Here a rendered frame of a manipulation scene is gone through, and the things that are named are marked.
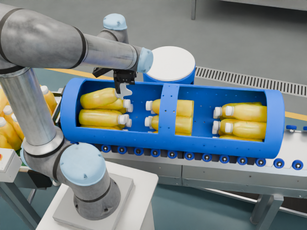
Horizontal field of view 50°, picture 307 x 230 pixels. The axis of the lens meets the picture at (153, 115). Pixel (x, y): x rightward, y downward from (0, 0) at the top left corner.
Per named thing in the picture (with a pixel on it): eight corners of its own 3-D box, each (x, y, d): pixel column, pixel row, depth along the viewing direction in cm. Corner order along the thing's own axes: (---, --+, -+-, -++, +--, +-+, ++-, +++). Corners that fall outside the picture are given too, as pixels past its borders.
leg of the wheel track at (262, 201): (258, 225, 218) (282, 176, 170) (250, 223, 218) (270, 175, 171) (258, 216, 221) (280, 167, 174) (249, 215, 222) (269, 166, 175)
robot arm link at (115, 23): (96, 22, 106) (110, 9, 111) (102, 49, 114) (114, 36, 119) (116, 28, 104) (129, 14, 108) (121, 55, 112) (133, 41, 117)
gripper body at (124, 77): (134, 86, 125) (131, 62, 116) (113, 85, 126) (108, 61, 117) (138, 73, 130) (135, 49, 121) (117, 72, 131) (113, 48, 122)
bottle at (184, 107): (192, 112, 131) (148, 109, 133) (191, 119, 137) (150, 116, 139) (193, 97, 134) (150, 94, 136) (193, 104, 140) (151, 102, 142)
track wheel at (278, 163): (285, 159, 136) (284, 158, 137) (274, 158, 136) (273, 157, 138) (284, 169, 136) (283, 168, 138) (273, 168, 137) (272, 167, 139)
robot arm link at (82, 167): (96, 207, 94) (85, 182, 84) (60, 189, 99) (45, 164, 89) (118, 174, 101) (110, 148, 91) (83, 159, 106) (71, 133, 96)
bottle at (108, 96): (87, 113, 142) (121, 104, 135) (77, 103, 138) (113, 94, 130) (90, 101, 146) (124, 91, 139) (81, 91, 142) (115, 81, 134)
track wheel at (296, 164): (304, 161, 135) (303, 159, 136) (293, 160, 135) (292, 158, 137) (303, 171, 135) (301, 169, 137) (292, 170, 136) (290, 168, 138)
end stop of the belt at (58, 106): (36, 161, 146) (34, 158, 143) (34, 161, 146) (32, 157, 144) (65, 97, 171) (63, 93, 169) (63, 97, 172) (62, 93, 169)
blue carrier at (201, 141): (272, 173, 134) (289, 123, 115) (68, 154, 145) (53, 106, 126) (265, 125, 154) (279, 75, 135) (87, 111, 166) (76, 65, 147)
